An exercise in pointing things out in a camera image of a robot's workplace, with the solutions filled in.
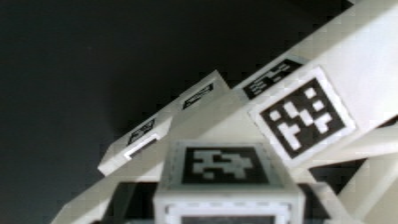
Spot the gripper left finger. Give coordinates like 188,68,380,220
91,182,158,224

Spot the white chair back frame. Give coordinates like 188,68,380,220
50,0,398,224

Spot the white tagged cube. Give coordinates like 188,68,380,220
153,141,306,224

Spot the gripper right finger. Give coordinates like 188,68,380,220
299,181,363,224

